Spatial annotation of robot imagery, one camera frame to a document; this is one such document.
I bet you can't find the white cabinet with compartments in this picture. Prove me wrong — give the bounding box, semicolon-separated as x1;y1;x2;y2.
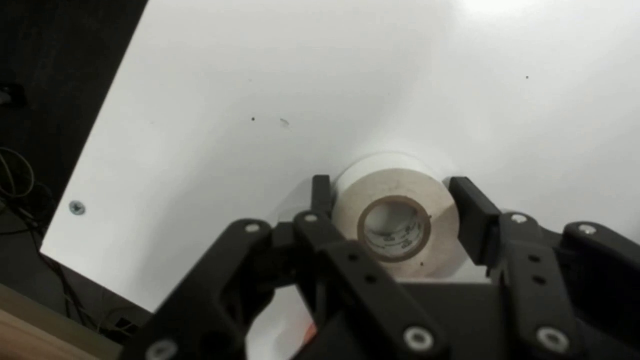
45;0;640;360

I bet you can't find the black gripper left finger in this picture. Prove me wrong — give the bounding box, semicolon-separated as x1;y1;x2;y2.
118;174;448;360

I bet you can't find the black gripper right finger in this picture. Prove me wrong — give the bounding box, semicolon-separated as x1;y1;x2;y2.
446;176;640;360

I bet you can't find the white tape roll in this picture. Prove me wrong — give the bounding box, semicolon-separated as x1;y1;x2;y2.
333;152;465;282

